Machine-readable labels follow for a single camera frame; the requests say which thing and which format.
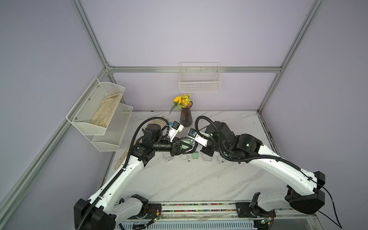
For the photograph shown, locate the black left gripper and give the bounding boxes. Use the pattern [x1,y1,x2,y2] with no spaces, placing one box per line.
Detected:
[154,139,192,159]

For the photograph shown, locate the light green usb charger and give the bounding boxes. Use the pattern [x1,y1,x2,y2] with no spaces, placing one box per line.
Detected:
[182,139,193,149]

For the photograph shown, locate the clear pouch with black zipper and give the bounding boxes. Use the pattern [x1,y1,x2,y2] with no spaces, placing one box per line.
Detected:
[179,137,198,154]

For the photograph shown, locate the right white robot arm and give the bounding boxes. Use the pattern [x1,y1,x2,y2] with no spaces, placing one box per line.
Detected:
[187,116,336,218]

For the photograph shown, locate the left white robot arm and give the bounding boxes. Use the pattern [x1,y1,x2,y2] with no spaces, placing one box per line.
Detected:
[74,117,184,230]

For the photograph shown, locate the cream knit work glove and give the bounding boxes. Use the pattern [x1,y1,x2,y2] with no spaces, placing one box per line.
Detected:
[149,116,170,128]

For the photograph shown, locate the mint green dual usb charger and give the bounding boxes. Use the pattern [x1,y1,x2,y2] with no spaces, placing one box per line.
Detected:
[191,152,198,160]

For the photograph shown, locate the yellow leather work glove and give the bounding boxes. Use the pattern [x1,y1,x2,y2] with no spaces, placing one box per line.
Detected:
[114,149,129,170]

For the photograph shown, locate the dark ribbed glass vase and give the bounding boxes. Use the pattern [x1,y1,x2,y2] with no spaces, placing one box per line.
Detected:
[180,108,193,127]

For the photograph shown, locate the lower white mesh shelf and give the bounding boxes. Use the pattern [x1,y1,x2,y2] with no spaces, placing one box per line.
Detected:
[88,103,133,152]

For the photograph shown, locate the white mesh shelf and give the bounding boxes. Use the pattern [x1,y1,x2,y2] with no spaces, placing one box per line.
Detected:
[66,78,125,136]
[88,103,133,152]

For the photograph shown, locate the yellow flower bouquet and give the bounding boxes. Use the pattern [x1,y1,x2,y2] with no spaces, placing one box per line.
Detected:
[170,94,193,114]

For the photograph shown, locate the beige glove in shelf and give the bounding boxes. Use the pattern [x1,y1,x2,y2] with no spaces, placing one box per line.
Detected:
[90,93,122,128]

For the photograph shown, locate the upper white mesh shelf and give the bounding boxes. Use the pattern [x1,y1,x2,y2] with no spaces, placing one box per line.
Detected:
[66,78,125,136]

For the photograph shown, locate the white wire wall basket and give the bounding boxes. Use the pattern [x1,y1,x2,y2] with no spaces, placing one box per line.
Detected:
[179,62,222,94]

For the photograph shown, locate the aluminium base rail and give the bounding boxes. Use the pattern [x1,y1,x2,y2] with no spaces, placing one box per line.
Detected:
[114,199,317,222]

